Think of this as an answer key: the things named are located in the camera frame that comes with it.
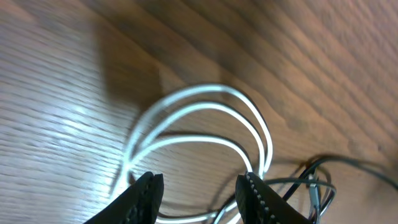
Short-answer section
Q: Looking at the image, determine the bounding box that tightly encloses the white usb cable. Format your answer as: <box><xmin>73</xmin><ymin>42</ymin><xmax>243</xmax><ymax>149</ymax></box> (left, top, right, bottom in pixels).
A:
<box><xmin>108</xmin><ymin>83</ymin><xmax>274</xmax><ymax>224</ymax></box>

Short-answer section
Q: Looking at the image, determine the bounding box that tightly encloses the black usb cable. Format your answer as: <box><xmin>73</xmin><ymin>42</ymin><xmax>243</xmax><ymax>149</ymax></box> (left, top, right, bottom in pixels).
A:
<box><xmin>211</xmin><ymin>154</ymin><xmax>398</xmax><ymax>224</ymax></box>

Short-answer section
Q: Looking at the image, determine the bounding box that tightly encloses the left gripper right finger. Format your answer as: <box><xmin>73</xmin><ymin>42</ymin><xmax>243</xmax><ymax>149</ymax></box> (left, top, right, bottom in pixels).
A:
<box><xmin>235</xmin><ymin>172</ymin><xmax>312</xmax><ymax>224</ymax></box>

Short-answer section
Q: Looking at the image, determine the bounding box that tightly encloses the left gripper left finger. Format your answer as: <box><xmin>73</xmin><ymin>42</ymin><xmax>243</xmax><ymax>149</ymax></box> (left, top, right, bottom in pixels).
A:
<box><xmin>85</xmin><ymin>172</ymin><xmax>164</xmax><ymax>224</ymax></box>

